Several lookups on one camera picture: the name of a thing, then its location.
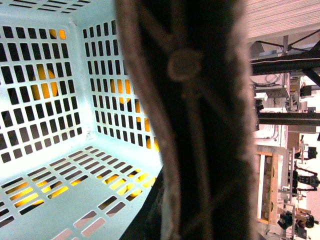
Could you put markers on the light blue plastic basket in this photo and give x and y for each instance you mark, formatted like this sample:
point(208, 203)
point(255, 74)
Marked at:
point(78, 156)

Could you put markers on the brown basket handle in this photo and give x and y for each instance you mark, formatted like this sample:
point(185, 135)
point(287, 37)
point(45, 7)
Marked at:
point(188, 61)

